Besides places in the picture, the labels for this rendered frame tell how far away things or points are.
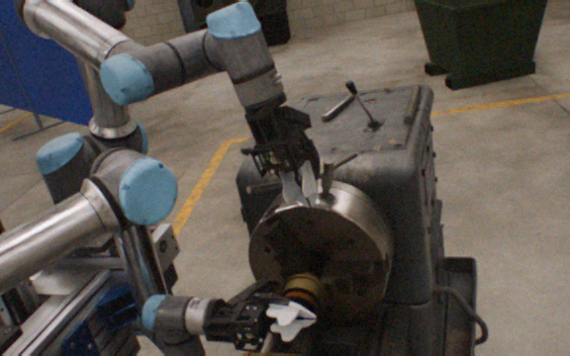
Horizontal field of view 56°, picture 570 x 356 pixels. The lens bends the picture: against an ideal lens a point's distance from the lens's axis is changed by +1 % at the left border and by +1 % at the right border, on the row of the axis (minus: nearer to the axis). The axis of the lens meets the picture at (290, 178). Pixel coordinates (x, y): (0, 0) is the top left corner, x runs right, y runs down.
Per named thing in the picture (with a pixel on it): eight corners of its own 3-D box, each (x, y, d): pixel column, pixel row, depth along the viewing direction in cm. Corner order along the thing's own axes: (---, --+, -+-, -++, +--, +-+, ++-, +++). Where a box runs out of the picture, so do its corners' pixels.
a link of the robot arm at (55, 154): (44, 195, 136) (23, 146, 130) (93, 174, 144) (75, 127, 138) (61, 206, 127) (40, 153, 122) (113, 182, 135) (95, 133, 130)
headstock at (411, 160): (310, 195, 197) (291, 94, 181) (443, 192, 181) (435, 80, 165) (253, 297, 147) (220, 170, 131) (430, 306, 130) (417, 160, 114)
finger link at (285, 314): (309, 335, 97) (262, 331, 100) (317, 313, 102) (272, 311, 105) (306, 321, 96) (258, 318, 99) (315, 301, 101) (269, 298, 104)
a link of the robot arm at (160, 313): (165, 316, 118) (153, 285, 115) (209, 319, 114) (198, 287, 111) (145, 341, 111) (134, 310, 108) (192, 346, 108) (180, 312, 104)
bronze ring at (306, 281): (283, 265, 111) (270, 294, 103) (326, 265, 108) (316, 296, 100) (291, 300, 115) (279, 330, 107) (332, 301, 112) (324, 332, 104)
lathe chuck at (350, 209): (259, 283, 135) (262, 173, 120) (383, 312, 128) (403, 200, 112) (246, 306, 127) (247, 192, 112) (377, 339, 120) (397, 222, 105)
